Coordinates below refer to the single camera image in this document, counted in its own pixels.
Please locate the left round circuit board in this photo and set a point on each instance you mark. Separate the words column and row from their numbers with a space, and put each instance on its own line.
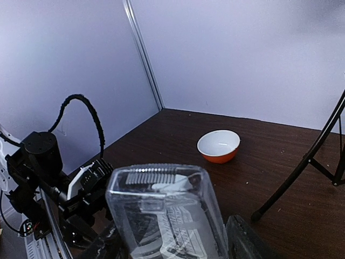
column 26, row 228

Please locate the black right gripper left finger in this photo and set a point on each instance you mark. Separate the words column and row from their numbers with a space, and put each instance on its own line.
column 108, row 244

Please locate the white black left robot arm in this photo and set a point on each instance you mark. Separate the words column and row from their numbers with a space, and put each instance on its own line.
column 33, row 166

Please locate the left aluminium frame post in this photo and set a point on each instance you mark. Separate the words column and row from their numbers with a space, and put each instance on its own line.
column 141, row 48

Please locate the black music stand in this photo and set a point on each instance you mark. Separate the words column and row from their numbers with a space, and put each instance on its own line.
column 336, row 179

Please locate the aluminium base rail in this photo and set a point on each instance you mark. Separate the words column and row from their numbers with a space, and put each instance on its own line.
column 51, row 245

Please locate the white orange bowl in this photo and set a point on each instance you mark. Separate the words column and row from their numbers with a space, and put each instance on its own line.
column 219, row 146

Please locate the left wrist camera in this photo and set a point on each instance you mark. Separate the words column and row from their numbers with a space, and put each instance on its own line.
column 89, row 178

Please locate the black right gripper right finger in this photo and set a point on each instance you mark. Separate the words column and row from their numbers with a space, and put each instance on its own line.
column 244, row 242

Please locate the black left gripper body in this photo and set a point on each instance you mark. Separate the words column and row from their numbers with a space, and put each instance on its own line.
column 77, row 216

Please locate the white metronome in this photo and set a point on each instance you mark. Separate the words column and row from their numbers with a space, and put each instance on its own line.
column 169, row 215

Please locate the clear metronome cover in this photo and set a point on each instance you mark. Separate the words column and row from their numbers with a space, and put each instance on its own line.
column 118, row 196

